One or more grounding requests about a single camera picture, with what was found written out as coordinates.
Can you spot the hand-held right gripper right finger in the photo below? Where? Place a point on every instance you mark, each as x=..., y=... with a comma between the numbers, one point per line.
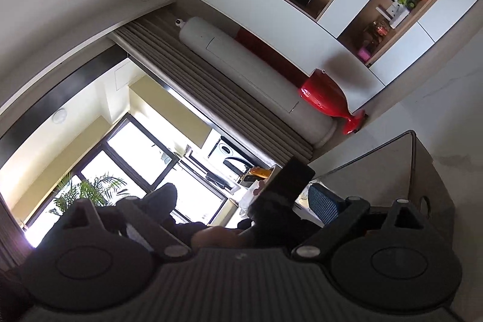
x=326, y=203

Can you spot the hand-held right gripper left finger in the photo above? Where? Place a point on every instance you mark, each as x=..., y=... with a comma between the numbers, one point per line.
x=158, y=235

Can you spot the grey transparent storage bin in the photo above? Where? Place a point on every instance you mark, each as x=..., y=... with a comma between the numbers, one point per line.
x=377, y=171

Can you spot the white marble desktop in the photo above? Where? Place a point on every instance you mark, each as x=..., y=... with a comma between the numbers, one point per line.
x=460, y=193

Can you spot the person's left hand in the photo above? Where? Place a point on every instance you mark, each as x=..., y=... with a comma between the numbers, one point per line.
x=222, y=237

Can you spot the white storage box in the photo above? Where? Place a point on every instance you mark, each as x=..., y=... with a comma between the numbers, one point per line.
x=249, y=199

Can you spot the white washing machine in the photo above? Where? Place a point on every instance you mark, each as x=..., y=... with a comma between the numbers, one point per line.
x=226, y=156

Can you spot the green potted plant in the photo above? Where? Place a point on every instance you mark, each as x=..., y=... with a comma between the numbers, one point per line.
x=90, y=190

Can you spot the red goblet-shaped stand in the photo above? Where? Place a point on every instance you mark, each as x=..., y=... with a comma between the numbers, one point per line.
x=320, y=92

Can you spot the white standing air conditioner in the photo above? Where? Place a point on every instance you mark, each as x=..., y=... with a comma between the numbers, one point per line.
x=245, y=69

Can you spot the beige curtain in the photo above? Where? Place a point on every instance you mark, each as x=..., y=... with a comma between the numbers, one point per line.
x=181, y=80

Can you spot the pink toy box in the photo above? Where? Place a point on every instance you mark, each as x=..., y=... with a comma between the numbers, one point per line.
x=365, y=53

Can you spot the glass jar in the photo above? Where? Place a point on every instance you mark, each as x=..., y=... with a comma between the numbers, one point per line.
x=377, y=29

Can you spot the white router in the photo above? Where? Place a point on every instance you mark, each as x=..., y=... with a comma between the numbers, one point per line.
x=394, y=14

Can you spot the white security camera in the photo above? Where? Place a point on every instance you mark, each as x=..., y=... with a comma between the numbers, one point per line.
x=179, y=22

